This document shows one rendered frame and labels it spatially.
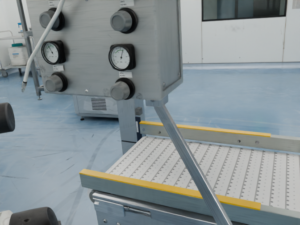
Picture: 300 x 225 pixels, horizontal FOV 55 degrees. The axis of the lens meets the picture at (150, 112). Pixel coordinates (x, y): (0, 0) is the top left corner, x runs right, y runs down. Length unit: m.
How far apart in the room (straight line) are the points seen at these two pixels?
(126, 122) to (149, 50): 0.48
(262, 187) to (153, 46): 0.35
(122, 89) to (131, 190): 0.22
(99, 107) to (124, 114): 2.32
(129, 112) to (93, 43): 0.42
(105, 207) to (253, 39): 5.05
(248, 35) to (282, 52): 0.64
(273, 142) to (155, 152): 0.28
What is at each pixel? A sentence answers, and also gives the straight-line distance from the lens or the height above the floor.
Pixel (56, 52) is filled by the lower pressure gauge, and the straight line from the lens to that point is 0.47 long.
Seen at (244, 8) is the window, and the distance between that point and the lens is 5.45.
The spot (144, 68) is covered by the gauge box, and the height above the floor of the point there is 1.06.
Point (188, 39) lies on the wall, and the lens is 5.58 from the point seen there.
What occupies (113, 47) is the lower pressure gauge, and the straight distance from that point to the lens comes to 0.41.
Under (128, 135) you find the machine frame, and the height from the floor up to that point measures 0.79.
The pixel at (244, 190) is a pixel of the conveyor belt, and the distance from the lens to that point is 0.59.
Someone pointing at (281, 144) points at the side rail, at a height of 0.82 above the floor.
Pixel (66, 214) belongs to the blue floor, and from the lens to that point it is 1.93.
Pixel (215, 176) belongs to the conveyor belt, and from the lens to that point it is 0.62.
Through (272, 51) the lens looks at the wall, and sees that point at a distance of 5.53.
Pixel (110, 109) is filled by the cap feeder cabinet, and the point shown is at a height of 0.16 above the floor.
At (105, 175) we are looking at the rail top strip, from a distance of 0.58.
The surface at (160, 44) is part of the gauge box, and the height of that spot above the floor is 1.09.
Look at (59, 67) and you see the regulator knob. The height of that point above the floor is 1.06.
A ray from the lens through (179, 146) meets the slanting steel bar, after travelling 0.44.
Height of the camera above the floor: 1.14
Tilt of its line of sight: 20 degrees down
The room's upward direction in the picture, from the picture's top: 5 degrees counter-clockwise
